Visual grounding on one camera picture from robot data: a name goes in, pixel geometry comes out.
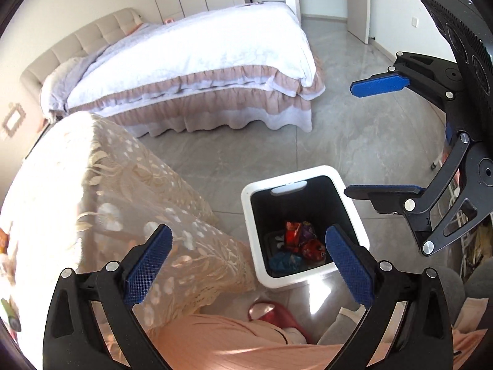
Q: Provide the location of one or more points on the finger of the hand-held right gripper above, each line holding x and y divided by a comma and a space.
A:
379, 84
385, 191

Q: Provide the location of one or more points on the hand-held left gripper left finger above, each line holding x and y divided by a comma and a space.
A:
148, 268

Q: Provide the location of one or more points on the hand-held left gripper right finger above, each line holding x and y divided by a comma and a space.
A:
348, 268

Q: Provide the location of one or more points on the white trash bin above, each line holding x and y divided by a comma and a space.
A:
246, 210

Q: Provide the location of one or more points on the round red snack packet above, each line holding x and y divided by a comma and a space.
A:
314, 250

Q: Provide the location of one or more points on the purple snack packet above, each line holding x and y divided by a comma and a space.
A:
309, 231

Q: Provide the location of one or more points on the blue snack packet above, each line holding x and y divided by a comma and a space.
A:
283, 262

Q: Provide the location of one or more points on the orange red snack packet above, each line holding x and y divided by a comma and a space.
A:
292, 233

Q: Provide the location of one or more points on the white door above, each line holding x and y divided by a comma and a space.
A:
358, 4

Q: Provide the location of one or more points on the pink red slipper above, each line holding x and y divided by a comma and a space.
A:
279, 316

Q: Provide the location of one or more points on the table with floral lace cloth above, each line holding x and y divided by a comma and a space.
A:
96, 185

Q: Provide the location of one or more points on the person's pink trouser legs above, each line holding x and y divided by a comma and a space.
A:
238, 349

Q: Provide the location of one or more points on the green packet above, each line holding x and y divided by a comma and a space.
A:
9, 316

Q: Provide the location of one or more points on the pink white bed skirt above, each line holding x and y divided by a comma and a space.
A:
231, 113

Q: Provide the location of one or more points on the bed with white duvet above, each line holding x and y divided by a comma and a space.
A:
215, 46

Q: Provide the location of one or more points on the white pillow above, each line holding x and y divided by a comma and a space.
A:
63, 79

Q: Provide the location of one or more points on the beige upholstered bed headboard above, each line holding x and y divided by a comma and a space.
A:
77, 42

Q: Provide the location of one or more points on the white wall socket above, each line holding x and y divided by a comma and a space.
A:
415, 22

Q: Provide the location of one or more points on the ornate wall frame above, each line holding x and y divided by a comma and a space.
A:
13, 119

